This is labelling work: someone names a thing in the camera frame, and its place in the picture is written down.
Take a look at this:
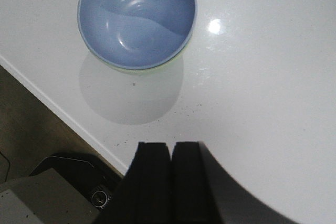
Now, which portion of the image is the light green bowl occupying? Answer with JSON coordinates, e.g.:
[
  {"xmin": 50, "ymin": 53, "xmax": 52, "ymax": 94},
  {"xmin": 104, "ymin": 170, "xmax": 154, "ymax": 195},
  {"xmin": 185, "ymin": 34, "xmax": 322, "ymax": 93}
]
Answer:
[{"xmin": 81, "ymin": 33, "xmax": 194, "ymax": 76}]

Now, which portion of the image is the blue bowl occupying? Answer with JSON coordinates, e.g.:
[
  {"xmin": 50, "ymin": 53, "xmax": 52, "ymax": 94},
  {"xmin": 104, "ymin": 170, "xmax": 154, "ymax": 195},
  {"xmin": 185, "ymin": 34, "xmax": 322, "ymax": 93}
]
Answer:
[{"xmin": 77, "ymin": 0, "xmax": 197, "ymax": 71}]

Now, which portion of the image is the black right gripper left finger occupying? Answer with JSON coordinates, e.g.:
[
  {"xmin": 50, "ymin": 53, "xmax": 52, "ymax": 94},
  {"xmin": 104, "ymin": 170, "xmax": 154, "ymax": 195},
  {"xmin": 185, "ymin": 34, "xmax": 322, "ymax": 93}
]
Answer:
[{"xmin": 94, "ymin": 142, "xmax": 171, "ymax": 223}]

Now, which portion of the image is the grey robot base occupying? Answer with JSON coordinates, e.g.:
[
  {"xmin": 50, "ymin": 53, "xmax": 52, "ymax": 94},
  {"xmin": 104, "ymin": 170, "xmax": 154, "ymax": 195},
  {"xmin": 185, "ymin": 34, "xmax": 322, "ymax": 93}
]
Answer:
[{"xmin": 1, "ymin": 153, "xmax": 121, "ymax": 223}]

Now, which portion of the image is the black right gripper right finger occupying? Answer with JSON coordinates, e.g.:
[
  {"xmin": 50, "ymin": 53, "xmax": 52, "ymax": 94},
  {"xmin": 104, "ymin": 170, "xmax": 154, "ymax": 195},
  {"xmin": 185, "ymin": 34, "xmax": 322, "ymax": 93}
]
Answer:
[{"xmin": 170, "ymin": 141, "xmax": 297, "ymax": 224}]

